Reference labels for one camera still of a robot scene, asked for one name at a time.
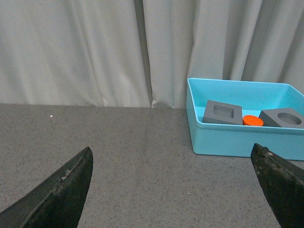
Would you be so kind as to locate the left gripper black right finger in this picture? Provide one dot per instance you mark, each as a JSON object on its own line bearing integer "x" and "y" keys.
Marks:
{"x": 282, "y": 184}

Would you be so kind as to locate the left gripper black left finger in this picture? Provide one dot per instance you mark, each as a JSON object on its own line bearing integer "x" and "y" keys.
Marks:
{"x": 58, "y": 201}

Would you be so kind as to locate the gray block with round recess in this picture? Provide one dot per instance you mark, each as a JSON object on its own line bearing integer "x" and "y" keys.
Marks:
{"x": 282, "y": 117}

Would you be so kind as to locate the orange cylindrical canister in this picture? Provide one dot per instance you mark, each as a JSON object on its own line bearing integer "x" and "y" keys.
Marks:
{"x": 252, "y": 120}

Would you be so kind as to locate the gray block with square recess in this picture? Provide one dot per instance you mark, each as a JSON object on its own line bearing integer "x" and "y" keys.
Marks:
{"x": 222, "y": 113}

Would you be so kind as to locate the light blue plastic box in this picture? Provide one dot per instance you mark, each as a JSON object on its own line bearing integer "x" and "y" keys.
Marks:
{"x": 238, "y": 140}

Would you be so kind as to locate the white pleated curtain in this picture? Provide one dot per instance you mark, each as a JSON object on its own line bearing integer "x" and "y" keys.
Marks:
{"x": 139, "y": 53}

